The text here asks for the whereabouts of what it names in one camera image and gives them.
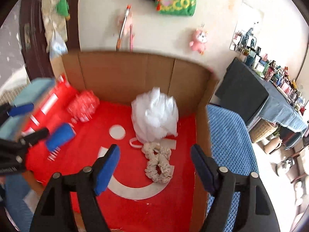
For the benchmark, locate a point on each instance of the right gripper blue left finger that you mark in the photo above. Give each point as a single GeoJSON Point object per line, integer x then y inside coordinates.
{"type": "Point", "coordinates": [90, 184]}

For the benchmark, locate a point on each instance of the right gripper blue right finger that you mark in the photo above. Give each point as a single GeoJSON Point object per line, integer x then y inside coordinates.
{"type": "Point", "coordinates": [218, 182]}

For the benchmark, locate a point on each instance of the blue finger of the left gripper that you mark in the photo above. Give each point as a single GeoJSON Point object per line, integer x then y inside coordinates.
{"type": "Point", "coordinates": [33, 138]}
{"type": "Point", "coordinates": [8, 110]}

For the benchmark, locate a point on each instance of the blue cloth roll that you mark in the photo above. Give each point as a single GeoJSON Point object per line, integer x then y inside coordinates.
{"type": "Point", "coordinates": [63, 134]}

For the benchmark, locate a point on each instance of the cream crochet scrunchie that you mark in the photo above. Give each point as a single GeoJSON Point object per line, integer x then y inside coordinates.
{"type": "Point", "coordinates": [158, 167]}

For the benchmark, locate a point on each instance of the red mesh bag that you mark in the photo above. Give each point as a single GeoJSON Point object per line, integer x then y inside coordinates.
{"type": "Point", "coordinates": [83, 106]}

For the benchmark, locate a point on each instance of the white mesh bath pouf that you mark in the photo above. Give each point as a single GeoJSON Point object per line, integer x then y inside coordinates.
{"type": "Point", "coordinates": [154, 116]}

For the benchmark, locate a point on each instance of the blue knitted blanket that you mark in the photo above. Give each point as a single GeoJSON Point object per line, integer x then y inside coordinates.
{"type": "Point", "coordinates": [231, 147]}

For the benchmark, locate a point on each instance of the wicker basket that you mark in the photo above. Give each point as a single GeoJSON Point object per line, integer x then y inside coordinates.
{"type": "Point", "coordinates": [261, 130]}

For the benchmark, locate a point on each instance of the cardboard box red interior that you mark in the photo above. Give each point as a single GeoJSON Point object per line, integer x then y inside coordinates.
{"type": "Point", "coordinates": [132, 201]}

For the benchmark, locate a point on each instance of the beige hanging door organizer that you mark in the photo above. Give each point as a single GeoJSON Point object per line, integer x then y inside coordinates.
{"type": "Point", "coordinates": [52, 21]}

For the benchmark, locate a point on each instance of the black chair back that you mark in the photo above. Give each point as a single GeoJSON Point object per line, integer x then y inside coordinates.
{"type": "Point", "coordinates": [242, 92]}

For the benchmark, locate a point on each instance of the table with blue cloth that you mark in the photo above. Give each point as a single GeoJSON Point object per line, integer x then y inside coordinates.
{"type": "Point", "coordinates": [277, 110]}

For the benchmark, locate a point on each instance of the green plush toy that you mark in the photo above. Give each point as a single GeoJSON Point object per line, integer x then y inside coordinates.
{"type": "Point", "coordinates": [62, 9]}

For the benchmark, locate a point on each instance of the pink plush doll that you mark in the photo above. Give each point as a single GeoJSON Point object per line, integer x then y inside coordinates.
{"type": "Point", "coordinates": [199, 40]}

